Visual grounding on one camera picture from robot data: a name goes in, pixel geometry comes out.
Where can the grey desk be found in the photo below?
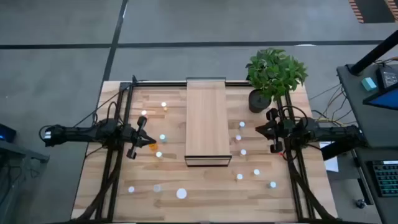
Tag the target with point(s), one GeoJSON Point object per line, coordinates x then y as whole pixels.
{"type": "Point", "coordinates": [367, 124]}
{"type": "Point", "coordinates": [363, 174]}

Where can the olive pill bottle grey cap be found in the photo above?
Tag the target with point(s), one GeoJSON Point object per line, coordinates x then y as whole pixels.
{"type": "Point", "coordinates": [157, 188]}

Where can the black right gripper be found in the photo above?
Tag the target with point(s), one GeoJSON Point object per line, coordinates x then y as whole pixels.
{"type": "Point", "coordinates": [280, 130]}

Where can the blue lit screen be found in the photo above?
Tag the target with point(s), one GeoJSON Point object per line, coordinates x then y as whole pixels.
{"type": "Point", "coordinates": [385, 99]}

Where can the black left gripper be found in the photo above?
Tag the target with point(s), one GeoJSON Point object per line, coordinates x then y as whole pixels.
{"type": "Point", "coordinates": [130, 135]}

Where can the amber pill bottle without cap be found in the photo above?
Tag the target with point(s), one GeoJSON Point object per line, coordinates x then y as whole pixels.
{"type": "Point", "coordinates": [153, 147]}

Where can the black plant pot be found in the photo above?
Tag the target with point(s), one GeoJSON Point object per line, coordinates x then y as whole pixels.
{"type": "Point", "coordinates": [256, 104]}

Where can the black beam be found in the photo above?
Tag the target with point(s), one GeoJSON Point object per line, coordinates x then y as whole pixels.
{"type": "Point", "coordinates": [335, 152]}

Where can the yellow-green toy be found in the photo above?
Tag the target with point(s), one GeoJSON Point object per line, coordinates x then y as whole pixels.
{"type": "Point", "coordinates": [239, 176]}

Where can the black power adapter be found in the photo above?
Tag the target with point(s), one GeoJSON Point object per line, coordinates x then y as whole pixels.
{"type": "Point", "coordinates": [387, 78]}

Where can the black device blue light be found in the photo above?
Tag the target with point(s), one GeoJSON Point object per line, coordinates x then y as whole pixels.
{"type": "Point", "coordinates": [7, 133]}

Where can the orange-yellow toy top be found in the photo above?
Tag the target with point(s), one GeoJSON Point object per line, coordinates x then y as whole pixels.
{"type": "Point", "coordinates": [256, 172]}

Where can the grey cart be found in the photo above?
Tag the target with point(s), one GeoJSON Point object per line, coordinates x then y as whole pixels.
{"type": "Point", "coordinates": [18, 152]}

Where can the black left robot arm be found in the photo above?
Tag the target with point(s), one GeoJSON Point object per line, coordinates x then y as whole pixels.
{"type": "Point", "coordinates": [77, 133]}

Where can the teal box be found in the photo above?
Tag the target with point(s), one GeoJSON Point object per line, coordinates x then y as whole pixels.
{"type": "Point", "coordinates": [369, 84]}

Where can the black pole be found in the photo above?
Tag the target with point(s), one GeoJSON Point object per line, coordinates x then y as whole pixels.
{"type": "Point", "coordinates": [373, 54]}

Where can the yellow pill bottle white cap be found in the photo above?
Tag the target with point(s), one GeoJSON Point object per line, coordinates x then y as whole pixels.
{"type": "Point", "coordinates": [238, 137]}
{"type": "Point", "coordinates": [163, 104]}

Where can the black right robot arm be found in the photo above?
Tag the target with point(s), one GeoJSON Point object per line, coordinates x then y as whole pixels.
{"type": "Point", "coordinates": [326, 132]}

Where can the wooden shelf black metal frame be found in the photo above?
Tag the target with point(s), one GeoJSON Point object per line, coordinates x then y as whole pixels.
{"type": "Point", "coordinates": [206, 124]}

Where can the white paper sheet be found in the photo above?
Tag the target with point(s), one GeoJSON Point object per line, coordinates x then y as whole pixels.
{"type": "Point", "coordinates": [332, 163]}

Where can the pink pill bottle white cap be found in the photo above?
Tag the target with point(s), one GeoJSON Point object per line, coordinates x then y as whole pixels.
{"type": "Point", "coordinates": [131, 189]}

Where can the green leafy plant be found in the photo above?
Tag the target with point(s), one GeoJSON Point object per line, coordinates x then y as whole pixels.
{"type": "Point", "coordinates": [273, 73]}

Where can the white round lid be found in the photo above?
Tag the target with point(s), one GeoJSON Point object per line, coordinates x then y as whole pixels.
{"type": "Point", "coordinates": [181, 193]}

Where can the black backlit keyboard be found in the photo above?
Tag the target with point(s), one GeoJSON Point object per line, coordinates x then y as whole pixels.
{"type": "Point", "coordinates": [387, 179]}

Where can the black caster wheel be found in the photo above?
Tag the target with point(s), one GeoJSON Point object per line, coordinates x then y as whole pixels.
{"type": "Point", "coordinates": [360, 203]}

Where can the black mat striped border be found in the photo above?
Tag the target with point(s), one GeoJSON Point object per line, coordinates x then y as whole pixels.
{"type": "Point", "coordinates": [373, 11]}

